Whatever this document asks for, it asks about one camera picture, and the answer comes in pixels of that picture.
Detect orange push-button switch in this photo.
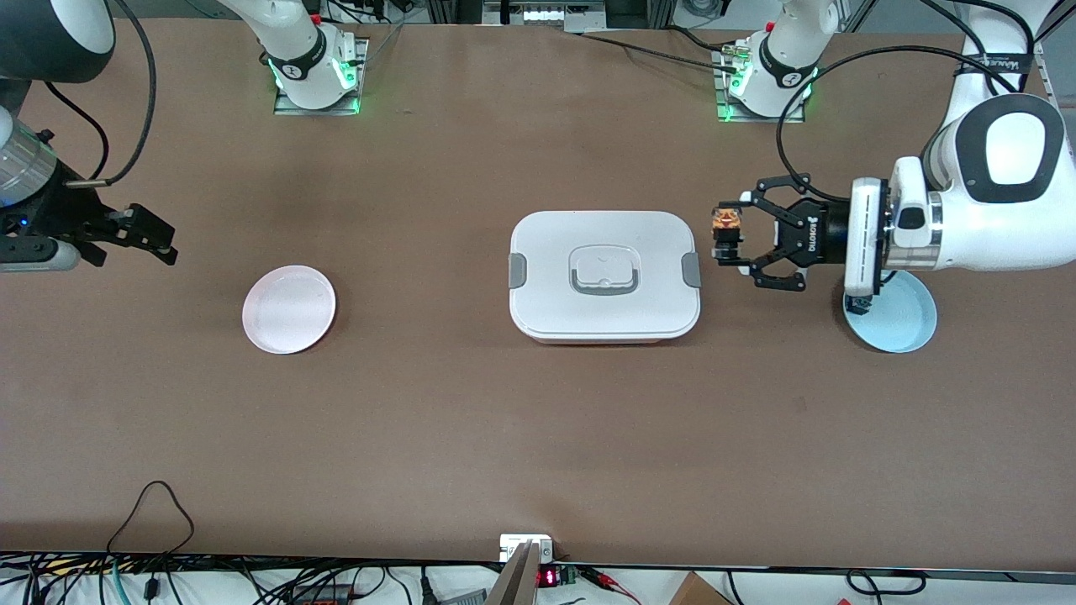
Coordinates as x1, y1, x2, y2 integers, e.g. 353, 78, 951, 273
711, 208, 747, 263

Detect light blue round plate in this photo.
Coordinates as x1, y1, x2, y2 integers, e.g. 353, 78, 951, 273
842, 269, 938, 354

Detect pink round plate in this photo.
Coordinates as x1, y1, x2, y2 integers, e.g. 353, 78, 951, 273
242, 265, 337, 355

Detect white lidded lunch box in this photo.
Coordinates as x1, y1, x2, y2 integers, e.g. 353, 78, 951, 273
508, 210, 701, 345

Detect brown cardboard piece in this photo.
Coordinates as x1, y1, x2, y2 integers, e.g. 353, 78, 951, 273
668, 571, 734, 605

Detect red and black clip leads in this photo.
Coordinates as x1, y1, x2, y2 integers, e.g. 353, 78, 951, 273
580, 567, 641, 602

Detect white socket box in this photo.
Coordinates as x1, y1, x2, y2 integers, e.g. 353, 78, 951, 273
499, 534, 554, 562

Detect grey metal bar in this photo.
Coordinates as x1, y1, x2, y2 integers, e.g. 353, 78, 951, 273
486, 540, 543, 605

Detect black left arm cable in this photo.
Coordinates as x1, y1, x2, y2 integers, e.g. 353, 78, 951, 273
775, 0, 1020, 204

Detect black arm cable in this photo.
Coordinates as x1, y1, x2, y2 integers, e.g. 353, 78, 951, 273
775, 0, 1020, 204
46, 0, 158, 187

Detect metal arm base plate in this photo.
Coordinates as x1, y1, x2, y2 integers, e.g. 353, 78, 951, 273
273, 38, 371, 117
713, 46, 806, 124

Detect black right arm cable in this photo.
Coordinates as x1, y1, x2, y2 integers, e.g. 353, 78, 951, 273
46, 0, 158, 187

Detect thin black table cable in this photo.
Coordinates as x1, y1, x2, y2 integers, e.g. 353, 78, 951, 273
580, 29, 741, 72

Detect black looped cable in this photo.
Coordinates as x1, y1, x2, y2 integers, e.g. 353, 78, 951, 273
105, 481, 196, 555

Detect aluminium rail with label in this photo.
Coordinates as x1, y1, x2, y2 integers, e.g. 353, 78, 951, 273
483, 0, 606, 33

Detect black coiled floor cable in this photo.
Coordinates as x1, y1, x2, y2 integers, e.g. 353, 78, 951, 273
845, 570, 927, 599

